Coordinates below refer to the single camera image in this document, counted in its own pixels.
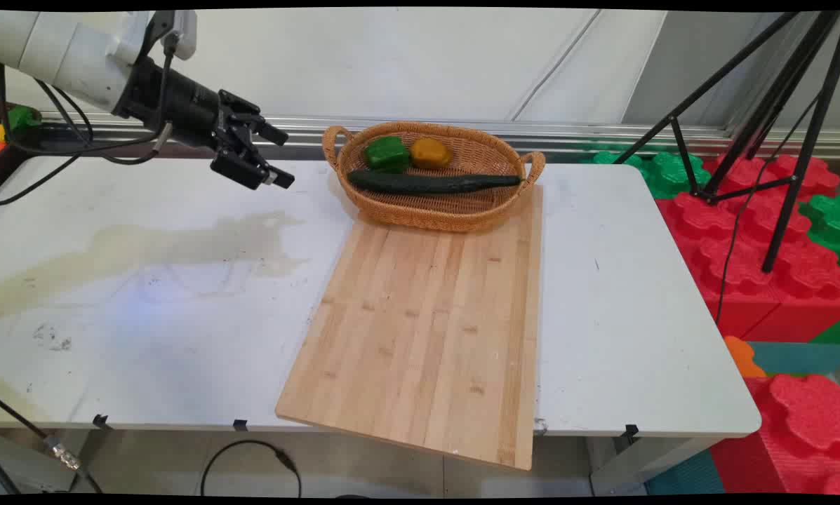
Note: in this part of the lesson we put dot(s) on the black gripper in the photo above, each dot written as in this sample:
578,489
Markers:
174,102

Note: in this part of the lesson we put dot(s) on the dark green toy cucumber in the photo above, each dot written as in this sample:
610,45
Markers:
427,184

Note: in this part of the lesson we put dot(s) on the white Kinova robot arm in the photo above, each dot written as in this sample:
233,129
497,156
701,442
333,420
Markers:
55,49

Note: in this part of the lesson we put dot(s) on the green toy bell pepper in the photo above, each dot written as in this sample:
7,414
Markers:
387,154

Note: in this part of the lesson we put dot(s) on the yellow toy potato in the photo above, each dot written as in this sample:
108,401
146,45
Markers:
431,153

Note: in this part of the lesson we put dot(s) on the woven wicker basket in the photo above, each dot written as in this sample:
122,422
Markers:
434,210

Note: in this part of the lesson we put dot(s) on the green toy vegetable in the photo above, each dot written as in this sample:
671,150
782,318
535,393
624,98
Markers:
23,116

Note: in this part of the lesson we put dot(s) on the bamboo cutting board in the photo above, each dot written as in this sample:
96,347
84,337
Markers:
427,330

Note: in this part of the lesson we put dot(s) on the green foam block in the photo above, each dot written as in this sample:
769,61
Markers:
828,224
662,174

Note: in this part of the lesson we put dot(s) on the grey table leg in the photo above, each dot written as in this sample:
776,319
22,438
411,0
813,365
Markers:
644,466

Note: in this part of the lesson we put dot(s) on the large red foam block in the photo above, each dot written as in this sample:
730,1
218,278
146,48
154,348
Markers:
749,280

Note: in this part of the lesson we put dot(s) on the orange foam piece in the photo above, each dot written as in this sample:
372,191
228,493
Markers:
742,356

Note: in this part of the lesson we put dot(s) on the black tripod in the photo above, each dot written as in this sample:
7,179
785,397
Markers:
798,105

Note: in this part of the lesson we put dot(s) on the teal foam mat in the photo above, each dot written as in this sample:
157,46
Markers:
802,358

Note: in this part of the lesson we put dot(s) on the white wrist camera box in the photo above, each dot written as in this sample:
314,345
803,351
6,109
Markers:
182,31

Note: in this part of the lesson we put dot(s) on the aluminium wall rail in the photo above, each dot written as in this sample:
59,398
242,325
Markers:
602,137

